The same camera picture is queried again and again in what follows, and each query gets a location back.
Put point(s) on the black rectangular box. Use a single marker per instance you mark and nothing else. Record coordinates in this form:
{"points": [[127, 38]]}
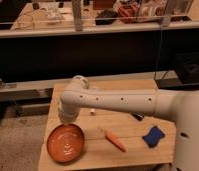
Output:
{"points": [[138, 117]]}

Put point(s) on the orange ceramic bowl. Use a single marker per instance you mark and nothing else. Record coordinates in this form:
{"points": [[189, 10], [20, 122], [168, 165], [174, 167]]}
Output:
{"points": [[65, 143]]}

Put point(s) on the wooden table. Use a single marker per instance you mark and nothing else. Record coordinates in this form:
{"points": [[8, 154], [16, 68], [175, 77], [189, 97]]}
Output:
{"points": [[101, 153]]}

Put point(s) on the orange toy carrot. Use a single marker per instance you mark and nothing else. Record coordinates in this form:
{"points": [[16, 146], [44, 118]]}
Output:
{"points": [[114, 140]]}

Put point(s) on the white ceramic cup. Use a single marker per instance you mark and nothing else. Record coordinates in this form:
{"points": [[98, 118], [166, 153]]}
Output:
{"points": [[66, 120]]}

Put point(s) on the black bag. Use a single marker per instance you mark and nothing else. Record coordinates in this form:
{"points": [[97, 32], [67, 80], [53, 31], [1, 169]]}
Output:
{"points": [[105, 17]]}

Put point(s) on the orange cluttered items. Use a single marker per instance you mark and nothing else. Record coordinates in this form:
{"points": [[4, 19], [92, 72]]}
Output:
{"points": [[128, 13]]}

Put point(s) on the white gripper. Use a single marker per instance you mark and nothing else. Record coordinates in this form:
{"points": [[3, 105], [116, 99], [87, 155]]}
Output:
{"points": [[68, 110]]}

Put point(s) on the blue sponge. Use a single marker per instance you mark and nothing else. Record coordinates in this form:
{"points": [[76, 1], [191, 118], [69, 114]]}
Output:
{"points": [[153, 137]]}

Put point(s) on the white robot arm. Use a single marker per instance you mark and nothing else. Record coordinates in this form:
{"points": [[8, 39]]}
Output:
{"points": [[180, 107]]}

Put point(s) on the metal rail shelf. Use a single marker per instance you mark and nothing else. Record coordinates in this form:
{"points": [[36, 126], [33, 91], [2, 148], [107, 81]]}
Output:
{"points": [[37, 18]]}

